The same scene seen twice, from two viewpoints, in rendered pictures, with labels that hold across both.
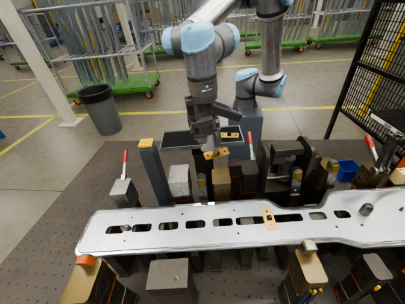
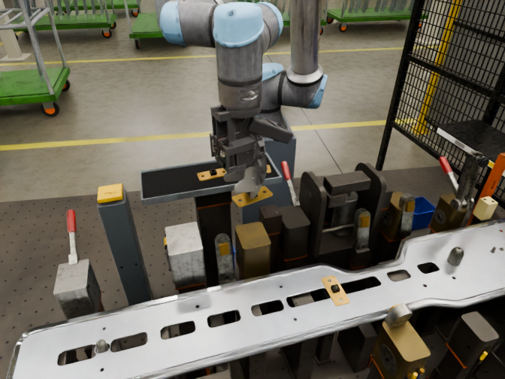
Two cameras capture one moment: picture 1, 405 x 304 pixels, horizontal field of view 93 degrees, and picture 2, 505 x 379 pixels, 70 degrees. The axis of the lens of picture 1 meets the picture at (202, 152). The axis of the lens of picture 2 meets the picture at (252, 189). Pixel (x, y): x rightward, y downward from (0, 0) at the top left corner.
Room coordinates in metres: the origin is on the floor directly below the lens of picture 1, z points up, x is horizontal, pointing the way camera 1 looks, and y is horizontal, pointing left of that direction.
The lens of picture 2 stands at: (-0.09, 0.16, 1.70)
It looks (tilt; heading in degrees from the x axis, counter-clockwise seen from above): 36 degrees down; 341
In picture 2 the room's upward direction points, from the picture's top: straight up
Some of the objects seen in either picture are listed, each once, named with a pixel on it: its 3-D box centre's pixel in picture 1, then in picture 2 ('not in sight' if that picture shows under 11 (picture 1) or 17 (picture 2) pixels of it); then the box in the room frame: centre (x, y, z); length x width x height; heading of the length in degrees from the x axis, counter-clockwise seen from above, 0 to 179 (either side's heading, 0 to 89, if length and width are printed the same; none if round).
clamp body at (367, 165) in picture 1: (354, 192); (433, 241); (0.53, -0.69, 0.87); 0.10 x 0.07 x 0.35; 177
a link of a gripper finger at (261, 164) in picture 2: (215, 134); (256, 163); (0.47, -0.05, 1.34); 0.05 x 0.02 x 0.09; 11
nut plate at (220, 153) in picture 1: (216, 152); (252, 194); (0.50, -0.05, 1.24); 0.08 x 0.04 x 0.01; 101
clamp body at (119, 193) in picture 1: (134, 208); (92, 318); (0.59, 0.36, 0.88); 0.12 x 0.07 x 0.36; 177
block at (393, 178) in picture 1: (381, 199); (467, 245); (0.48, -0.77, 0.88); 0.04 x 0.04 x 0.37; 87
